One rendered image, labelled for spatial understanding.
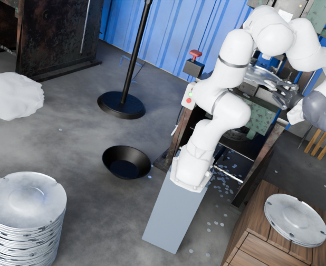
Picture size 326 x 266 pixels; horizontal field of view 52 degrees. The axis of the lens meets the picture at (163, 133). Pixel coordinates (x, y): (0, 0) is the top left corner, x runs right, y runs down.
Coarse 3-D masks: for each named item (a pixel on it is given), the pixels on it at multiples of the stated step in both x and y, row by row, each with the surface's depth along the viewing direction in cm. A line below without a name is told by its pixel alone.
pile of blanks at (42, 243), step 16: (64, 208) 128; (48, 224) 120; (0, 240) 119; (16, 240) 117; (32, 240) 120; (48, 240) 127; (0, 256) 123; (16, 256) 123; (32, 256) 125; (48, 256) 133
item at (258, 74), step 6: (258, 66) 181; (246, 72) 165; (252, 72) 168; (258, 72) 171; (264, 72) 176; (270, 72) 178; (246, 78) 157; (252, 78) 161; (258, 78) 164; (264, 78) 166; (270, 78) 169; (276, 78) 172; (264, 84) 157
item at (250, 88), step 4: (252, 64) 184; (244, 80) 181; (252, 80) 167; (240, 84) 184; (244, 84) 182; (248, 84) 181; (252, 84) 180; (256, 84) 179; (260, 84) 179; (240, 88) 184; (244, 88) 183; (248, 88) 182; (252, 88) 181; (256, 88) 180; (244, 92) 184; (248, 92) 183; (252, 92) 181; (252, 96) 183
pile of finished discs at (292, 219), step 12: (276, 204) 157; (288, 204) 159; (300, 204) 162; (276, 216) 149; (288, 216) 151; (300, 216) 153; (312, 216) 157; (276, 228) 144; (288, 228) 145; (300, 228) 147; (312, 228) 150; (324, 228) 152; (300, 240) 141; (312, 240) 143; (324, 240) 146
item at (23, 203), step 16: (16, 176) 134; (32, 176) 136; (48, 176) 138; (0, 192) 125; (16, 192) 126; (32, 192) 129; (48, 192) 132; (64, 192) 134; (0, 208) 119; (16, 208) 121; (32, 208) 122; (48, 208) 125; (0, 224) 114; (16, 224) 116; (32, 224) 118
